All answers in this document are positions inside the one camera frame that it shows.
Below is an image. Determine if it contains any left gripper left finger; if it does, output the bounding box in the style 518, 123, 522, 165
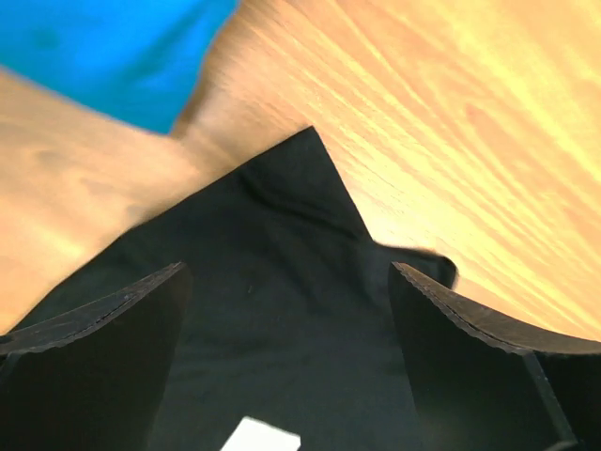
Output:
1, 263, 192, 450

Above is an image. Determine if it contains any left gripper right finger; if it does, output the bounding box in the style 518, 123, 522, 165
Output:
389, 263, 600, 450

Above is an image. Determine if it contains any black t shirt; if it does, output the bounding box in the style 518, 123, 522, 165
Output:
24, 128, 456, 450

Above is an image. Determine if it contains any blue folded t shirt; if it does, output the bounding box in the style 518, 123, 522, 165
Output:
1, 0, 239, 133

